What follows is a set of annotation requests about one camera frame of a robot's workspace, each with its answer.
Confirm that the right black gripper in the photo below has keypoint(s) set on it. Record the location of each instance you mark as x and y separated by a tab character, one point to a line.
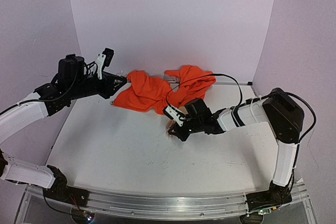
184	130

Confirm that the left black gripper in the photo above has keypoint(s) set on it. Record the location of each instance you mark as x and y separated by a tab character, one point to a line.
109	89

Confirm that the clear nail polish bottle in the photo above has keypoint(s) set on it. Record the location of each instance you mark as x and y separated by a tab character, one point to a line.
122	73

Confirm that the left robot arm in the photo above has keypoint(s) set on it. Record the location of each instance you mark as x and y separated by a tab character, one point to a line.
37	106

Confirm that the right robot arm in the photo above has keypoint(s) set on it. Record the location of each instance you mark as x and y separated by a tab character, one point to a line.
278	110

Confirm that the orange cloth garment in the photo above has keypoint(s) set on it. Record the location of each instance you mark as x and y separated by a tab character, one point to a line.
146	92

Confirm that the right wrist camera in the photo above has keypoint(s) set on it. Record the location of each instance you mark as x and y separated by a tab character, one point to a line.
175	114

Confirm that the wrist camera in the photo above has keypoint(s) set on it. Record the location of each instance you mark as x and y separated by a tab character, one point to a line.
175	114
103	60

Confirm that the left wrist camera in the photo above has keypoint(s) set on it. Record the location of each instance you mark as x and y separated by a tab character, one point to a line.
103	60

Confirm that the aluminium front rail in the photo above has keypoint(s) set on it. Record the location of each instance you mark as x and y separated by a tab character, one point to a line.
167	207

